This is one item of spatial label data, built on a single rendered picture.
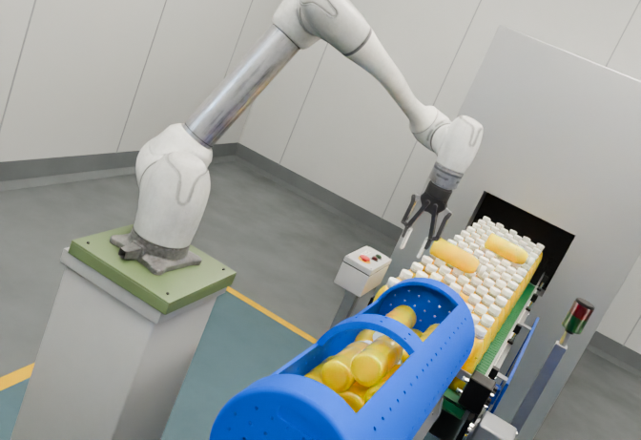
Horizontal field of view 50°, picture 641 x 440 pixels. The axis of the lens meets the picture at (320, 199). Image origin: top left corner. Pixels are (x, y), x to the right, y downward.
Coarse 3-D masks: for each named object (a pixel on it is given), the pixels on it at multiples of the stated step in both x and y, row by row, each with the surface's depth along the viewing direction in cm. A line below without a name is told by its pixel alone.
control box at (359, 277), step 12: (360, 252) 227; (372, 252) 232; (348, 264) 219; (360, 264) 217; (372, 264) 221; (384, 264) 228; (336, 276) 221; (348, 276) 219; (360, 276) 217; (372, 276) 220; (348, 288) 219; (360, 288) 218; (372, 288) 228
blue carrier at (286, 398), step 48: (432, 288) 189; (336, 336) 165; (432, 336) 156; (288, 384) 113; (384, 384) 127; (432, 384) 146; (240, 432) 115; (288, 432) 112; (336, 432) 108; (384, 432) 119
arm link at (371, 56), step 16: (368, 48) 175; (368, 64) 179; (384, 64) 180; (384, 80) 183; (400, 80) 186; (400, 96) 193; (416, 112) 206; (432, 112) 208; (416, 128) 209; (432, 128) 207
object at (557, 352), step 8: (552, 352) 221; (560, 352) 220; (552, 360) 221; (560, 360) 220; (544, 368) 223; (552, 368) 222; (536, 376) 226; (544, 376) 223; (536, 384) 224; (544, 384) 223; (528, 392) 225; (536, 392) 224; (528, 400) 226; (536, 400) 225; (520, 408) 227; (528, 408) 226; (520, 416) 227; (512, 424) 229; (520, 424) 228
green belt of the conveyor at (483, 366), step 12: (528, 288) 339; (516, 312) 298; (504, 324) 279; (504, 336) 266; (492, 348) 250; (492, 360) 240; (444, 396) 205; (456, 396) 205; (444, 408) 205; (456, 408) 203
